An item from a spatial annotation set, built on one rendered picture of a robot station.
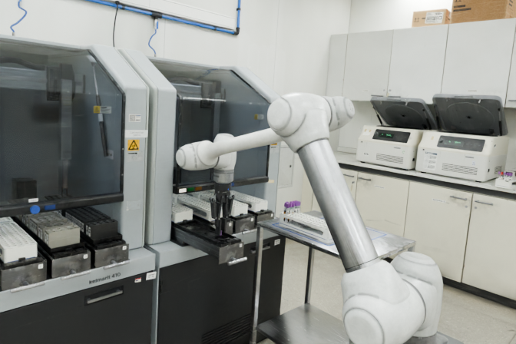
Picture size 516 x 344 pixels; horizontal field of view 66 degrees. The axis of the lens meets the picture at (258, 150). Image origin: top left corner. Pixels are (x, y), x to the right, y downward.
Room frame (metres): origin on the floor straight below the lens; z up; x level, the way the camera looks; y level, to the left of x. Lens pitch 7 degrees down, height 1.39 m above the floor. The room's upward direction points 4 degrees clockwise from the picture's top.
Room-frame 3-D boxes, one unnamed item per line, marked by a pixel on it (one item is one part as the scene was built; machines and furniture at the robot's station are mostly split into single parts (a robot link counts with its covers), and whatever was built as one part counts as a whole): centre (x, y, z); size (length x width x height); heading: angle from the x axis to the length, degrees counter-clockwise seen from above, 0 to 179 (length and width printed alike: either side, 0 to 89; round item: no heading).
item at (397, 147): (3.83, -1.36, 1.22); 0.62 x 0.56 x 0.64; 133
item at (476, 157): (3.42, -1.77, 1.24); 0.62 x 0.56 x 0.69; 136
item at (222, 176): (1.72, 0.14, 1.07); 0.09 x 0.09 x 0.06
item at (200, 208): (2.00, 0.28, 0.83); 0.30 x 0.10 x 0.06; 45
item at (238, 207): (2.11, 0.17, 0.83); 0.30 x 0.10 x 0.06; 45
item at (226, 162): (1.71, 0.15, 1.18); 0.13 x 0.11 x 0.16; 137
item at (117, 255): (1.71, 0.77, 0.78); 0.73 x 0.14 x 0.09; 45
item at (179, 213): (1.94, 0.44, 0.83); 0.30 x 0.10 x 0.06; 45
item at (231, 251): (1.82, 0.31, 0.78); 0.73 x 0.14 x 0.09; 45
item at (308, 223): (1.79, -0.26, 0.85); 0.30 x 0.10 x 0.06; 43
